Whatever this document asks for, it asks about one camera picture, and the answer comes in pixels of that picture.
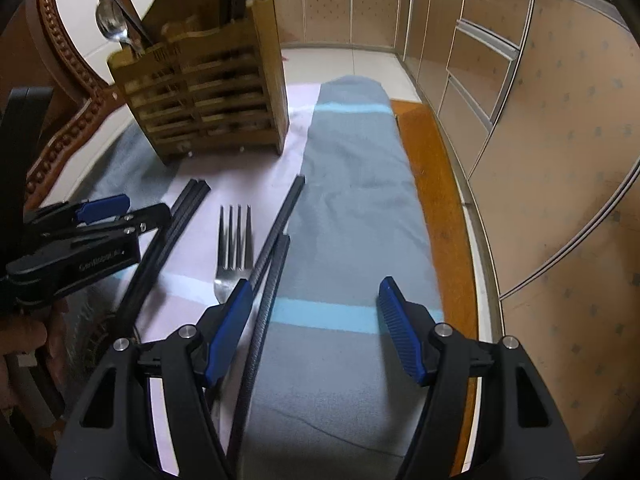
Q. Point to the wooden utensil holder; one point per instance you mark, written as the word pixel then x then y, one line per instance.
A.
pixel 220 100

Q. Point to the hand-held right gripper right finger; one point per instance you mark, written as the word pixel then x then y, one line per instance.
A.
pixel 400 330

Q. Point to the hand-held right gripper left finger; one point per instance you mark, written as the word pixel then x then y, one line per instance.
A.
pixel 232 330

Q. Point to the metal spoon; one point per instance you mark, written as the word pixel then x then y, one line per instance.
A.
pixel 110 20

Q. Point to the metal fork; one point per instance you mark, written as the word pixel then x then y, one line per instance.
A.
pixel 227 285

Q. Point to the person's left hand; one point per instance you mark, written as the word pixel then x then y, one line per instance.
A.
pixel 22 335

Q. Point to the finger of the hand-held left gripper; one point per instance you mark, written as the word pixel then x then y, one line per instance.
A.
pixel 102 206
pixel 145 217

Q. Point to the grey and pink printed cloth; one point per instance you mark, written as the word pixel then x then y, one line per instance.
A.
pixel 350 200

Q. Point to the carved wooden chair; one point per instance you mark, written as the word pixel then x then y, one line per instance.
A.
pixel 440 240

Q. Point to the bundle of black chopsticks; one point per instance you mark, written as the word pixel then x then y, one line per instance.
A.
pixel 266 320
pixel 167 242

